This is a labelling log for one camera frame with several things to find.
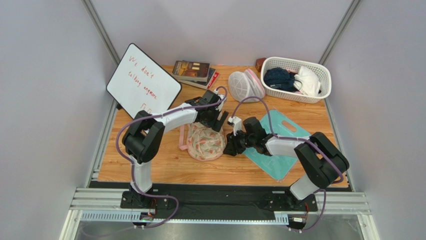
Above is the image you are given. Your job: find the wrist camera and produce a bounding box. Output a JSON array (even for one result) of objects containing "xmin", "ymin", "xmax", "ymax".
[
  {"xmin": 213, "ymin": 86, "xmax": 228, "ymax": 112},
  {"xmin": 227, "ymin": 116, "xmax": 242, "ymax": 136}
]

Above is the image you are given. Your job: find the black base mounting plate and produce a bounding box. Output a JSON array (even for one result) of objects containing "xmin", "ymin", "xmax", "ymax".
[{"xmin": 120, "ymin": 183, "xmax": 321, "ymax": 220}]

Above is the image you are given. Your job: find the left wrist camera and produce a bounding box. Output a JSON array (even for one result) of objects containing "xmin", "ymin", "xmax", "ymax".
[{"xmin": 213, "ymin": 86, "xmax": 228, "ymax": 112}]

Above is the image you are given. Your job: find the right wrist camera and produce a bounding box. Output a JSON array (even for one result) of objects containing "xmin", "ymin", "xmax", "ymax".
[{"xmin": 227, "ymin": 116, "xmax": 242, "ymax": 136}]

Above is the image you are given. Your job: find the teal folding board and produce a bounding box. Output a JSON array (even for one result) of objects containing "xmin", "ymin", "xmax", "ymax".
[{"xmin": 243, "ymin": 110, "xmax": 311, "ymax": 181}]

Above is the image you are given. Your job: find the dark blue knit garment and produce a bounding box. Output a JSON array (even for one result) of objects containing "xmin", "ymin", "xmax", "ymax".
[{"xmin": 263, "ymin": 67, "xmax": 298, "ymax": 93}]

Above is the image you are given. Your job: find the white bra in basket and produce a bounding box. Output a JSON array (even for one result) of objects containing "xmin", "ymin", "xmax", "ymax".
[{"xmin": 293, "ymin": 66, "xmax": 321, "ymax": 97}]

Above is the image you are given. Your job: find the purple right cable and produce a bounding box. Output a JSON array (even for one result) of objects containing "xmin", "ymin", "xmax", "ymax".
[{"xmin": 230, "ymin": 95, "xmax": 345, "ymax": 234}]

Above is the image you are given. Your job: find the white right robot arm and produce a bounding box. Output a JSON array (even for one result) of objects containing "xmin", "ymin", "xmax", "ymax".
[{"xmin": 223, "ymin": 117, "xmax": 350, "ymax": 201}]

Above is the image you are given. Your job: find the top dark book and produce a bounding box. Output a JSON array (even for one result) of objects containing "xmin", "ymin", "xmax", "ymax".
[{"xmin": 171, "ymin": 60, "xmax": 211, "ymax": 82}]

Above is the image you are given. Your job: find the purple cable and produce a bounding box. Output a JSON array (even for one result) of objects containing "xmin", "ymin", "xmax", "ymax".
[
  {"xmin": 230, "ymin": 95, "xmax": 345, "ymax": 234},
  {"xmin": 115, "ymin": 85, "xmax": 229, "ymax": 231}
]

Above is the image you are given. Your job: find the white whiteboard with red writing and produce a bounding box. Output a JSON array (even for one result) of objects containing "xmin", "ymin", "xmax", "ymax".
[{"xmin": 106, "ymin": 43, "xmax": 182, "ymax": 119}]

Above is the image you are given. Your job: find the bottom red-spined book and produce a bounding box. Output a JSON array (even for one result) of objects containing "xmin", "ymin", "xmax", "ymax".
[{"xmin": 181, "ymin": 68, "xmax": 221, "ymax": 90}]

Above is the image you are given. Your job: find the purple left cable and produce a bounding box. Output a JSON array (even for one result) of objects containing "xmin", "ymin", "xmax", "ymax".
[{"xmin": 115, "ymin": 85, "xmax": 229, "ymax": 231}]

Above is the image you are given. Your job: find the white round mesh laundry bag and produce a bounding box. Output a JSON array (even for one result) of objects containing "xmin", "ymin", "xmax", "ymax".
[{"xmin": 228, "ymin": 68, "xmax": 266, "ymax": 103}]

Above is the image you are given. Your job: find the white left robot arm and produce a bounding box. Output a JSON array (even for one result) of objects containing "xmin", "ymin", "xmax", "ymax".
[{"xmin": 115, "ymin": 89, "xmax": 229, "ymax": 196}]

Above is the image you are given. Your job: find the small brown wooden block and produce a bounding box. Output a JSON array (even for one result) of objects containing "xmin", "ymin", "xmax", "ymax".
[{"xmin": 254, "ymin": 57, "xmax": 267, "ymax": 73}]

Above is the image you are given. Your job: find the floral mesh laundry bag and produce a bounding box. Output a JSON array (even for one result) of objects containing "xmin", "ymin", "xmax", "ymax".
[{"xmin": 178, "ymin": 122, "xmax": 227, "ymax": 162}]

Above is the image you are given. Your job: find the white plastic basket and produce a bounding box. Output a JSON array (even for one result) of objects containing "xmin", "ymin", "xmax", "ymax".
[{"xmin": 260, "ymin": 56, "xmax": 332, "ymax": 104}]

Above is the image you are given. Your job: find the aluminium frame rail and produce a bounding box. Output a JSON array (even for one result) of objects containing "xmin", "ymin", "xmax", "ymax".
[{"xmin": 59, "ymin": 188, "xmax": 380, "ymax": 240}]

